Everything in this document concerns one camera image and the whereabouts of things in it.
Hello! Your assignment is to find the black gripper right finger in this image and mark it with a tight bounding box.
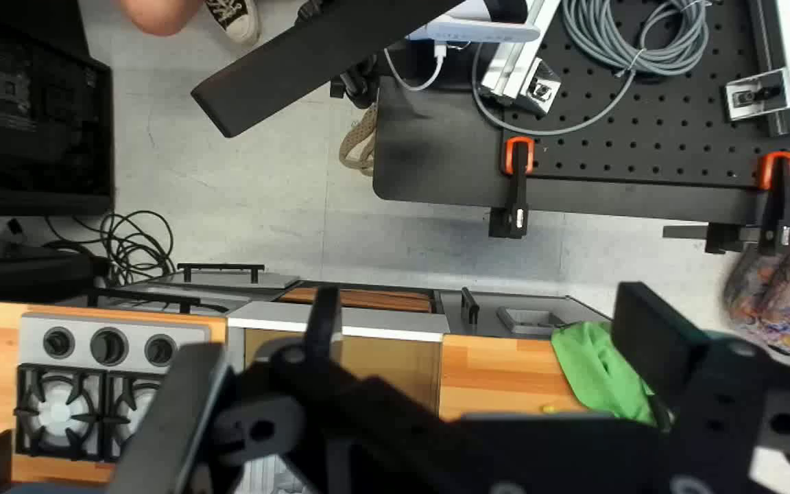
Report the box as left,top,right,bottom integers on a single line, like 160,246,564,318
611,284,708,407

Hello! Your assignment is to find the orange black clamp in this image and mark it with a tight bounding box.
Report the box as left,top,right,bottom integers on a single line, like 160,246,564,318
706,152,790,257
488,136,534,240

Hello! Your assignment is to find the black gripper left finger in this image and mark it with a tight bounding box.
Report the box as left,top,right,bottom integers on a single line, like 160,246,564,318
109,343,228,494

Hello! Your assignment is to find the wooden toy kitchen counter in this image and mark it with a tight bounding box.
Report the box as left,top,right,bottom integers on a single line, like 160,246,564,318
0,280,618,488

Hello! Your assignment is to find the aluminium bracket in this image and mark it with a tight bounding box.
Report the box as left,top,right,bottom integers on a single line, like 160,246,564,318
725,70,790,121

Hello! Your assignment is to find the grey office chair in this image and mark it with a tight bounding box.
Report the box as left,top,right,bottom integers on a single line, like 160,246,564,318
193,0,462,139

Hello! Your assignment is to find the grey coiled cable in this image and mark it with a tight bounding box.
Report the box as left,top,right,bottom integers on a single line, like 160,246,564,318
470,0,714,141

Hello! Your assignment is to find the green towel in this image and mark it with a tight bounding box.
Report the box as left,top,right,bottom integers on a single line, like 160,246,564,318
552,321,673,429

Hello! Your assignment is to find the black perforated mounting board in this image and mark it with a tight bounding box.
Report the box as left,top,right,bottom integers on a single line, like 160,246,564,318
374,0,778,224

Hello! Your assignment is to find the toy stove top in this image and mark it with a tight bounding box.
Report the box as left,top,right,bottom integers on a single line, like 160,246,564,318
13,314,220,462

